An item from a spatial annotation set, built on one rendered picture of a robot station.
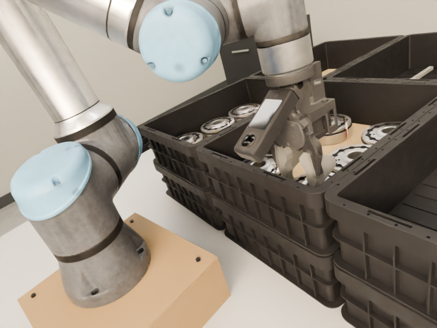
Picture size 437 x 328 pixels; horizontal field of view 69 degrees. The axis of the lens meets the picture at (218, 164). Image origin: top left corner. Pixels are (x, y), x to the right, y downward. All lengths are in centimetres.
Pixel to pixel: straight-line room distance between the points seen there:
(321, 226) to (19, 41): 51
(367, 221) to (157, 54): 27
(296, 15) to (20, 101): 329
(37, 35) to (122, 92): 340
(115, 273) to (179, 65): 35
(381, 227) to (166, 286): 33
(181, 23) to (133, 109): 372
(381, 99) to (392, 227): 45
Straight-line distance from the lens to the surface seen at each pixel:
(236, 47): 245
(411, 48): 117
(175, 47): 32
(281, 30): 45
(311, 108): 51
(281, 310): 58
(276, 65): 46
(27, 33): 58
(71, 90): 58
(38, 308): 66
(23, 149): 362
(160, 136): 75
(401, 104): 75
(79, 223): 50
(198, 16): 32
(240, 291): 62
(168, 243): 61
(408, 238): 36
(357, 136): 76
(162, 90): 426
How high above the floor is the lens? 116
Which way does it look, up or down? 26 degrees down
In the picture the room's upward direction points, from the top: 17 degrees counter-clockwise
